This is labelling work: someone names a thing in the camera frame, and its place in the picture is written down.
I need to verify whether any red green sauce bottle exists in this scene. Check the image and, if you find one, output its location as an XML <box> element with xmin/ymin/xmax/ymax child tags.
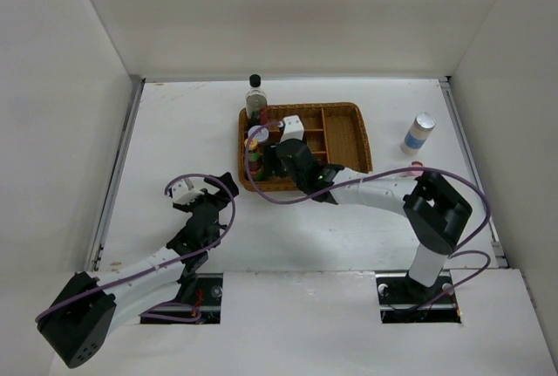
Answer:
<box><xmin>245</xmin><ymin>139</ymin><xmax>264</xmax><ymax>181</ymax></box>

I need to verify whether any small jar white lid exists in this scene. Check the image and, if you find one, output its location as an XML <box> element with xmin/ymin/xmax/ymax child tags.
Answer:
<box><xmin>248</xmin><ymin>126</ymin><xmax>269</xmax><ymax>145</ymax></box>

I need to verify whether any dark soy sauce bottle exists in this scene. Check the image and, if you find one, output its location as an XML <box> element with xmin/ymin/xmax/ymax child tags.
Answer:
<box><xmin>245</xmin><ymin>74</ymin><xmax>268</xmax><ymax>127</ymax></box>

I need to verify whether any pink cap spice shaker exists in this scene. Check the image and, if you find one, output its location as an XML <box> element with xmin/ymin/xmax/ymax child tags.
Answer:
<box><xmin>407</xmin><ymin>161</ymin><xmax>424</xmax><ymax>176</ymax></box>

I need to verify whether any white blue cylindrical shaker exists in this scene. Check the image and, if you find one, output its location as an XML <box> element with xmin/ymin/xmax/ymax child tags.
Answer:
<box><xmin>400</xmin><ymin>112</ymin><xmax>437</xmax><ymax>155</ymax></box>

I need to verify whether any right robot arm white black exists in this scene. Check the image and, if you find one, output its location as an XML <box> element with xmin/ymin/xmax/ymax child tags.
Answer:
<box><xmin>275</xmin><ymin>139</ymin><xmax>473</xmax><ymax>303</ymax></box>

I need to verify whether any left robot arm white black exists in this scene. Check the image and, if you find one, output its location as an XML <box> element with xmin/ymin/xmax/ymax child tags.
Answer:
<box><xmin>36</xmin><ymin>173</ymin><xmax>239</xmax><ymax>369</ymax></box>

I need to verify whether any brown wicker divided basket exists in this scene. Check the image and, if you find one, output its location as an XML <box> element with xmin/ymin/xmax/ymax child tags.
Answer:
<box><xmin>237</xmin><ymin>102</ymin><xmax>373</xmax><ymax>192</ymax></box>

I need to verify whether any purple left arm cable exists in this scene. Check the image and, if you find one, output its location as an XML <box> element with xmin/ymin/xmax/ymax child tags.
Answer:
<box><xmin>35</xmin><ymin>174</ymin><xmax>239</xmax><ymax>325</ymax></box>

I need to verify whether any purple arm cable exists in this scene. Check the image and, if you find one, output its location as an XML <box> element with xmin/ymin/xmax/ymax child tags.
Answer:
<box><xmin>35</xmin><ymin>174</ymin><xmax>239</xmax><ymax>325</ymax></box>
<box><xmin>243</xmin><ymin>120</ymin><xmax>493</xmax><ymax>307</ymax></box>

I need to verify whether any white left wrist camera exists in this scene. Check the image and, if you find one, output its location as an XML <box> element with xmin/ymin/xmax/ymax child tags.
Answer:
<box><xmin>165</xmin><ymin>178</ymin><xmax>203</xmax><ymax>206</ymax></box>

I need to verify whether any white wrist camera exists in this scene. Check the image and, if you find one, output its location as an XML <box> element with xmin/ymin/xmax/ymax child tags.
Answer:
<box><xmin>165</xmin><ymin>178</ymin><xmax>203</xmax><ymax>206</ymax></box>
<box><xmin>279</xmin><ymin>115</ymin><xmax>304</xmax><ymax>143</ymax></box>

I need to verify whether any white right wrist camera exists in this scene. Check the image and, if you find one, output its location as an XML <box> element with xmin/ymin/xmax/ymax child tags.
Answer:
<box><xmin>279</xmin><ymin>115</ymin><xmax>304</xmax><ymax>143</ymax></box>

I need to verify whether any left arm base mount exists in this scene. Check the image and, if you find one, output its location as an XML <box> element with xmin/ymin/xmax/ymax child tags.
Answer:
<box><xmin>139</xmin><ymin>273</ymin><xmax>224</xmax><ymax>325</ymax></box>

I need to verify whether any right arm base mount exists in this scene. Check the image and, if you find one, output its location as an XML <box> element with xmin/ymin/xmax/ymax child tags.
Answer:
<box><xmin>376</xmin><ymin>273</ymin><xmax>461</xmax><ymax>325</ymax></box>

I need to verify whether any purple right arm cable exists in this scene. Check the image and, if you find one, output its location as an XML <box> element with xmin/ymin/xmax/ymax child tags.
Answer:
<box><xmin>243</xmin><ymin>120</ymin><xmax>493</xmax><ymax>307</ymax></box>

